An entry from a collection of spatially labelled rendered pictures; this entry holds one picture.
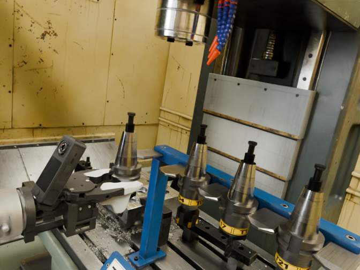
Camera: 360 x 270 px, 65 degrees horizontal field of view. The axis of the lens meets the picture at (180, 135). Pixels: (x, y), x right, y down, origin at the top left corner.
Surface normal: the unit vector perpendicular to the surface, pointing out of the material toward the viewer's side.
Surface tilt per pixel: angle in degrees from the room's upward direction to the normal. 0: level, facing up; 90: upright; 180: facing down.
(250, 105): 90
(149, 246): 90
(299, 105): 90
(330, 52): 90
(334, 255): 0
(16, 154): 24
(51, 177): 62
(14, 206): 49
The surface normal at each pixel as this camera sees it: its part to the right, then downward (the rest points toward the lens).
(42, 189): -0.55, -0.40
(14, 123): 0.65, 0.32
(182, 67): -0.73, 0.05
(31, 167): 0.44, -0.74
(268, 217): 0.15, -0.96
